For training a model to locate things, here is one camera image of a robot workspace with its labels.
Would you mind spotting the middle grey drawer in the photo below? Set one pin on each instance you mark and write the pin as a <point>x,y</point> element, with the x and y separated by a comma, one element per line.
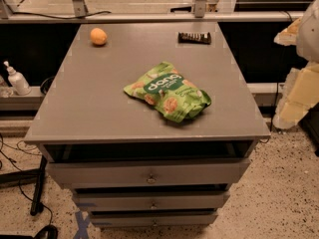
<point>151,201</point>

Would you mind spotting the grey drawer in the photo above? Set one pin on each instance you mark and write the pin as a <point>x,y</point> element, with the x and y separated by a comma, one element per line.
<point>154,219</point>
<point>148,173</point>
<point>151,201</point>

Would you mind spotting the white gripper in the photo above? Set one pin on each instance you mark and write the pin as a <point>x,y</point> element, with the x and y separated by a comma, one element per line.
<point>309,34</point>

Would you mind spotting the grey drawer cabinet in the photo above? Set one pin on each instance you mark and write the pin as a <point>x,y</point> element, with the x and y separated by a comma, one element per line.
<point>151,129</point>

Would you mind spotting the top grey drawer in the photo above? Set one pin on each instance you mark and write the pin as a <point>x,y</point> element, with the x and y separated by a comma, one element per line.
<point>148,173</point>

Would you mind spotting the dark snack bar wrapper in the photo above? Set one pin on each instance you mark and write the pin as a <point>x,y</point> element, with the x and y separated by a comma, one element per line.
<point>194,38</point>

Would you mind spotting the black floor stand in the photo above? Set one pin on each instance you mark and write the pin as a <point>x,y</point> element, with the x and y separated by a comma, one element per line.
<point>34,175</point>

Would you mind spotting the orange fruit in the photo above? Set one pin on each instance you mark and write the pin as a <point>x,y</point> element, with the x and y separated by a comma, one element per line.
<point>98,36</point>

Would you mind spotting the metal frame rail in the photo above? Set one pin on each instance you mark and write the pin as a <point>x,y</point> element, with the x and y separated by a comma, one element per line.
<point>31,11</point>

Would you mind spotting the white pump bottle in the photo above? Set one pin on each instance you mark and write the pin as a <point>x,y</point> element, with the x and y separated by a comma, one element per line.
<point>17,80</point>

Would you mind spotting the green rice chip bag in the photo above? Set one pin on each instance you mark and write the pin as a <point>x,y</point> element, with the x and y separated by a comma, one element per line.
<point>169,92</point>

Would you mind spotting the bottom grey drawer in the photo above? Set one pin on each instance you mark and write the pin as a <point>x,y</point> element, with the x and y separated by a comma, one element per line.
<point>154,219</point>

